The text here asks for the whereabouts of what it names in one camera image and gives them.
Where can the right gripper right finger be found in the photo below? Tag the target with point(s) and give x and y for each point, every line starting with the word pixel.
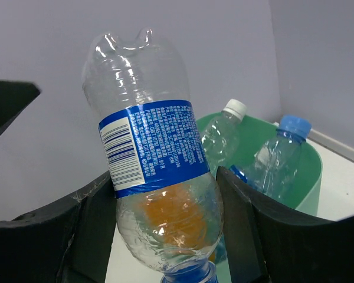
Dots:
pixel 267 241

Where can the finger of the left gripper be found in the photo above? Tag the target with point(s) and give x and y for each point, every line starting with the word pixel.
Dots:
pixel 15 96

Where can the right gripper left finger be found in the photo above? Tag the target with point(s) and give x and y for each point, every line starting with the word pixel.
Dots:
pixel 68 240

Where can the blue cap crushed bottle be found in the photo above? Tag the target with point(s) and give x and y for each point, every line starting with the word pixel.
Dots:
pixel 276 163

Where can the small blue label bottle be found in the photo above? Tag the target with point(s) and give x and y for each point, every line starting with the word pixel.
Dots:
pixel 169 207

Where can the clear bottle white cap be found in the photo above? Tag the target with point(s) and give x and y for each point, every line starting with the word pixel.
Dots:
pixel 220 138

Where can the green plastic bin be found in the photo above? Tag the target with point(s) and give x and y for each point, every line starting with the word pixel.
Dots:
pixel 304 195

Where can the metal back frame rail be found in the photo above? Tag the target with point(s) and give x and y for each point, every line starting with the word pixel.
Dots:
pixel 332 144

